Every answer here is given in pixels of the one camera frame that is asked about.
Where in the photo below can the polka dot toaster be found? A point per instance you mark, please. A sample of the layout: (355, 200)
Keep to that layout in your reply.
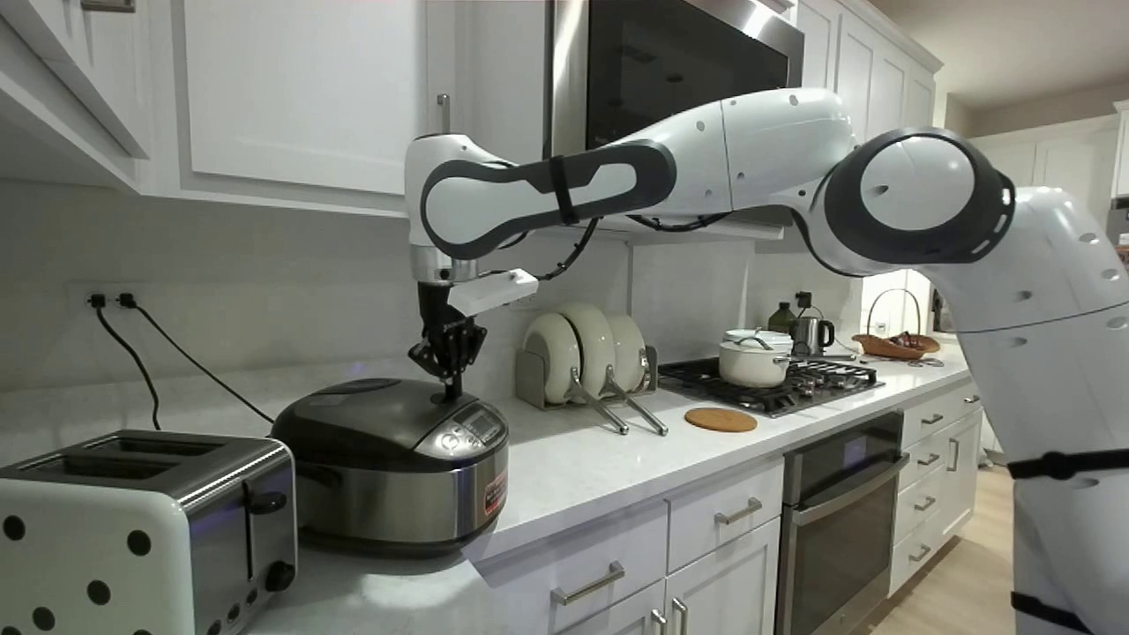
(144, 532)

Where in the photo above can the dark green bottle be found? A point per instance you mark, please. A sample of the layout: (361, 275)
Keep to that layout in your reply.
(780, 317)

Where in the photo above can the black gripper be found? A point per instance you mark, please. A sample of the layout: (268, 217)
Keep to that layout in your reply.
(445, 340)

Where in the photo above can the silver drawer handle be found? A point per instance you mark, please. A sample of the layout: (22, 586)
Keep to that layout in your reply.
(738, 514)
(592, 586)

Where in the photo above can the stainless steel rice cooker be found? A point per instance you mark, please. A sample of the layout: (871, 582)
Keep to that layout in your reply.
(397, 468)

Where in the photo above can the wicker basket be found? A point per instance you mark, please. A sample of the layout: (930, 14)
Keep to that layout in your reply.
(906, 345)

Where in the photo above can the silver drawer handle right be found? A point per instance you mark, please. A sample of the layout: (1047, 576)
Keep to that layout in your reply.
(738, 514)

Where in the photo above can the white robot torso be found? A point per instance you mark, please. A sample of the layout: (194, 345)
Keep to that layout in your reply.
(1046, 332)

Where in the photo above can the stainless steel oven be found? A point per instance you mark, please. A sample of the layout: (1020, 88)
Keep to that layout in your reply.
(836, 528)

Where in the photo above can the white pot on stove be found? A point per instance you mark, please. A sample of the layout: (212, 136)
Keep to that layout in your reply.
(757, 358)

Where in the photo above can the stainless steel microwave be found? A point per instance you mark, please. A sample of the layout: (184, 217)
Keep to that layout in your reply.
(622, 66)

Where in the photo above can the silver drawer handle left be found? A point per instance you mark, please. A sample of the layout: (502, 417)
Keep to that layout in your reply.
(592, 586)

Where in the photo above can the round cork trivet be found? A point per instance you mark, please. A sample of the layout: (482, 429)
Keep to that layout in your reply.
(725, 422)

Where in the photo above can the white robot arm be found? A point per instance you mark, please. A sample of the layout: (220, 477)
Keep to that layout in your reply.
(862, 205)

